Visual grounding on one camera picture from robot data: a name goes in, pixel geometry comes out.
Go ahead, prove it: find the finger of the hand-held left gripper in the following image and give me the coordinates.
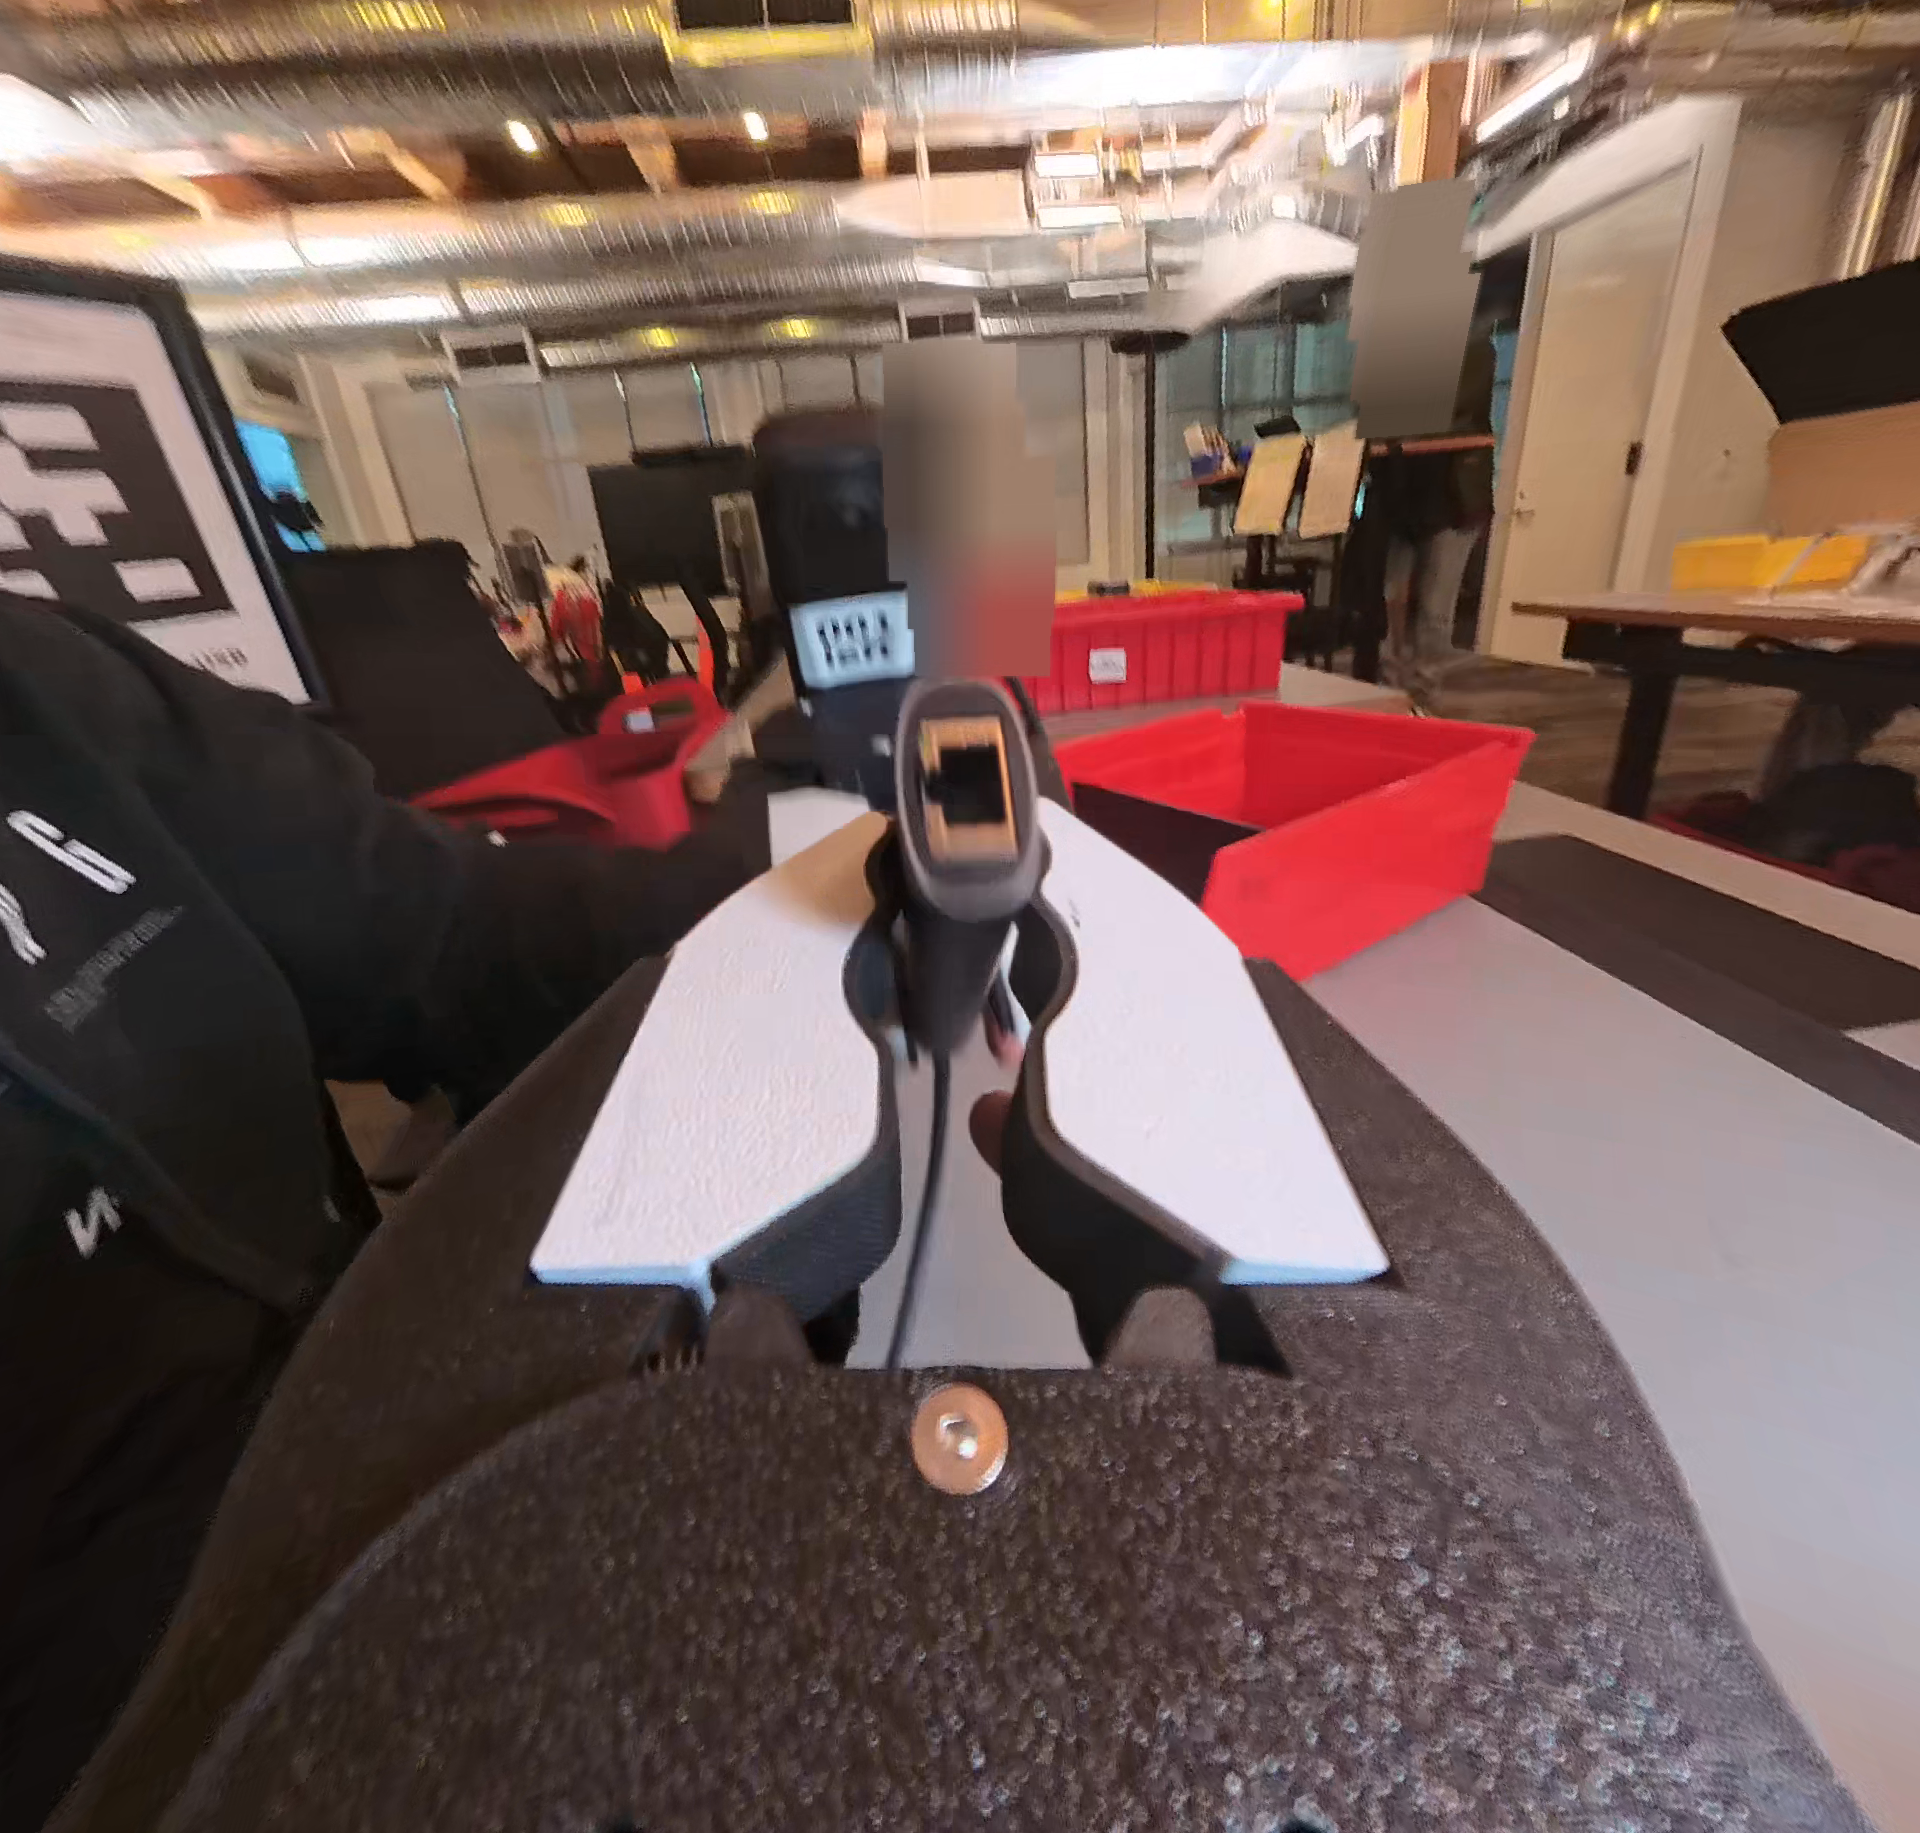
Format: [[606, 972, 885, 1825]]
[[767, 786, 887, 874]]

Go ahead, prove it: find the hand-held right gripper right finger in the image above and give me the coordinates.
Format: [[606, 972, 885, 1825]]
[[999, 798, 1392, 1381]]

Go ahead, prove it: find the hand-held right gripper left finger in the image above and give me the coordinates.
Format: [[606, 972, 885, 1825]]
[[529, 806, 909, 1332]]

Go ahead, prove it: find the thin black usb plug cable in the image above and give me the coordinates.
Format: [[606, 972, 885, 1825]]
[[883, 677, 1040, 1371]]

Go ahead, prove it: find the black monitor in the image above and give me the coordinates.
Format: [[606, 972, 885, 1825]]
[[589, 450, 754, 590]]

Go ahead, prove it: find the red plastic crate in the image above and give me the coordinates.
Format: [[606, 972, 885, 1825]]
[[411, 677, 710, 852]]

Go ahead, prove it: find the red open-front bin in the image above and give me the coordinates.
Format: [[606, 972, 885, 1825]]
[[1057, 701, 1535, 985]]

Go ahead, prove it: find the black floor lamp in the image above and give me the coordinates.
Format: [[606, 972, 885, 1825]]
[[1110, 330, 1190, 590]]

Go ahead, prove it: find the long red tote white label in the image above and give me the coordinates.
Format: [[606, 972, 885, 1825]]
[[1050, 587, 1307, 717]]

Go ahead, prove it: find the black fabric panel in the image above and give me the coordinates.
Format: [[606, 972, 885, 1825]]
[[286, 541, 570, 800]]

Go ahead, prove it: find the yellow paper easel board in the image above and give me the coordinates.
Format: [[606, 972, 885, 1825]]
[[1232, 435, 1305, 536]]

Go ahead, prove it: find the white paper easel board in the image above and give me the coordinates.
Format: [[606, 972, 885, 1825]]
[[1297, 432, 1368, 542]]

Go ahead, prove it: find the person's black printed hoodie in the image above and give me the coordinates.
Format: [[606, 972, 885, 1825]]
[[0, 587, 453, 1833]]

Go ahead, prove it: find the dark red backpack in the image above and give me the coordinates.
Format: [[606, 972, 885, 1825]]
[[1656, 761, 1920, 911]]

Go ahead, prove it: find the framed black white marker sign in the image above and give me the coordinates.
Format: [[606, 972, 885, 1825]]
[[0, 258, 327, 706]]

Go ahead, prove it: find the yellow bin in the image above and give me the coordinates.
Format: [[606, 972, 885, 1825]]
[[1671, 531, 1872, 594]]

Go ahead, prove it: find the white door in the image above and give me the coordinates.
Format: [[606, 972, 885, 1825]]
[[1507, 160, 1704, 635]]

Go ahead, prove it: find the cardboard box with black flap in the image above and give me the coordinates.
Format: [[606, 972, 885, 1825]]
[[1723, 261, 1920, 535]]

